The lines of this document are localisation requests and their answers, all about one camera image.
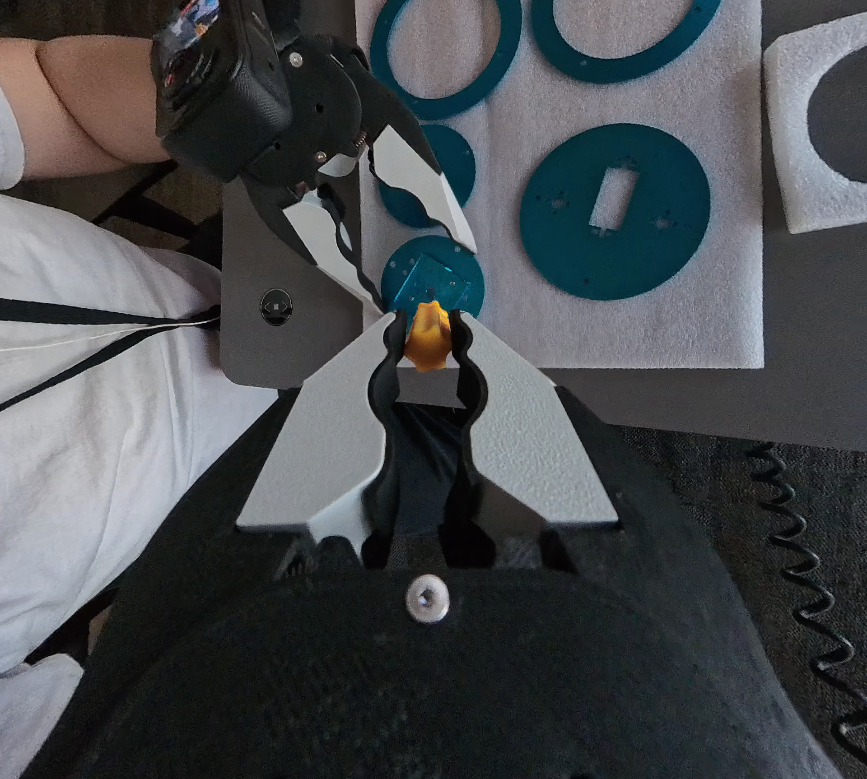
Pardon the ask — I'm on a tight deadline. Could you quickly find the black coiled cable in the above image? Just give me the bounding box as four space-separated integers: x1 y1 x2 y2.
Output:
745 444 867 766

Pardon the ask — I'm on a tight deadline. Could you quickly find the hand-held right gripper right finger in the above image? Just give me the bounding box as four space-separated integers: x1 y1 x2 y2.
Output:
448 311 619 546

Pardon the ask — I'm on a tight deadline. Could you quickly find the small blue perforated disc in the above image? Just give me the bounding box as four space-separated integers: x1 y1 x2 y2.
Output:
381 235 485 320

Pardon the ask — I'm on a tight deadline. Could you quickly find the blue disc with rectangular cutout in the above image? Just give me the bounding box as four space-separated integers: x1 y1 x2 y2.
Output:
520 124 712 301

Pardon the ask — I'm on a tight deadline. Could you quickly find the blue metal bracket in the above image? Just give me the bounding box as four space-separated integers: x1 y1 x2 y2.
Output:
395 253 470 306

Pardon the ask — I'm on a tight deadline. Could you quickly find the person's left forearm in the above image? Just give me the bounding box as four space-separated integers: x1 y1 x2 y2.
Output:
0 33 170 192

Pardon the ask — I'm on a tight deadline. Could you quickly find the white foam block with hole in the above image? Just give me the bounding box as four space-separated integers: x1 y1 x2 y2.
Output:
763 12 867 235

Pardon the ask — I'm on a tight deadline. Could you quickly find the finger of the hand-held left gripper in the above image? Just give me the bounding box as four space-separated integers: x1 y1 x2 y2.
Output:
366 124 478 254
281 191 387 313

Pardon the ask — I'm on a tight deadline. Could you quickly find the black strap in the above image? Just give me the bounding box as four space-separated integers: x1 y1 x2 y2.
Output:
0 298 221 414

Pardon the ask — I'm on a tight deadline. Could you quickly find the orange screwdriver handle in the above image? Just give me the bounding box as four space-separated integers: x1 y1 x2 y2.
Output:
404 300 453 374

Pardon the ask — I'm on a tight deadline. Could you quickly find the small blue plain disc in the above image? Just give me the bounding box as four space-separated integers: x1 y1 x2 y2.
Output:
378 124 476 229

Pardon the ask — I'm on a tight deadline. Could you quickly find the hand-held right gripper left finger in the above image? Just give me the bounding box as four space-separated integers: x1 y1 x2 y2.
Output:
237 308 409 553

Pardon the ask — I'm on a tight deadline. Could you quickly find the white foam sheet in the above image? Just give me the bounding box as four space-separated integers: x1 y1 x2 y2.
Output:
354 0 766 370

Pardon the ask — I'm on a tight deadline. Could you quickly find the grey desk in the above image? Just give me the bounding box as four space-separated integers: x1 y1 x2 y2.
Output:
220 0 867 453

